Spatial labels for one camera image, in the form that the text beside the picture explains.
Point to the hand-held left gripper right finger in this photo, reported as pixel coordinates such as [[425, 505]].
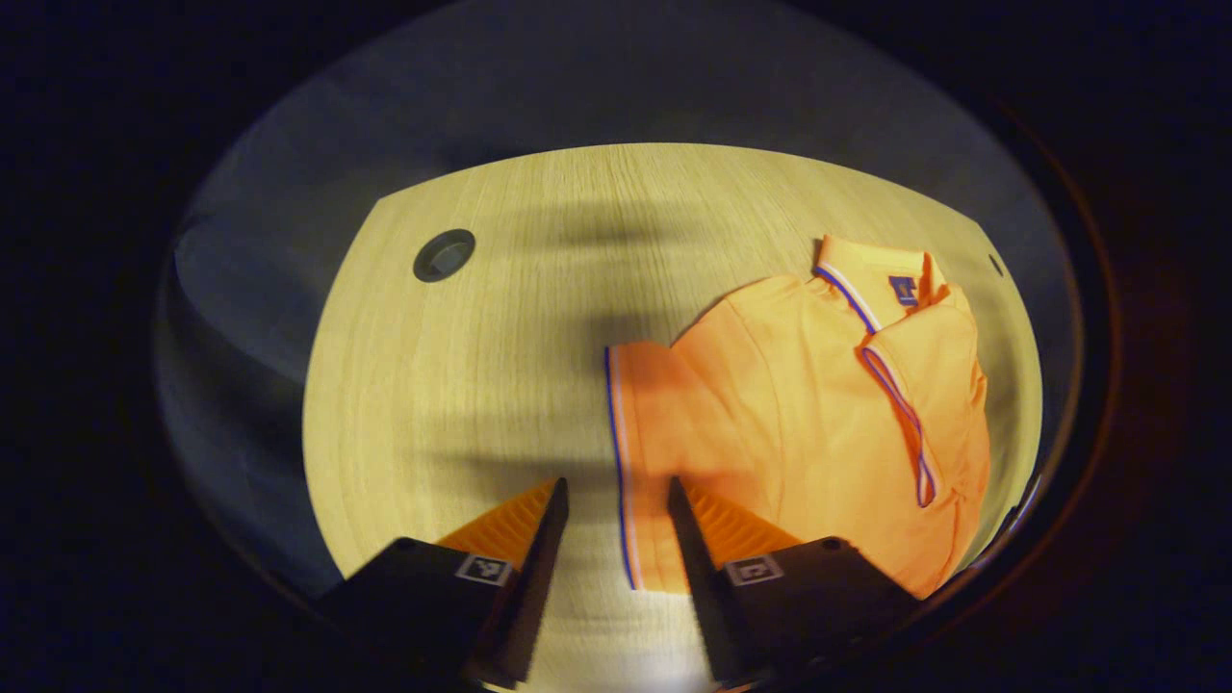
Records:
[[698, 577]]

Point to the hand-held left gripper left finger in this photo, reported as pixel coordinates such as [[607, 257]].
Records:
[[539, 577]]

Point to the orange T-shirt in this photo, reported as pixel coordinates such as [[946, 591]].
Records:
[[789, 404]]

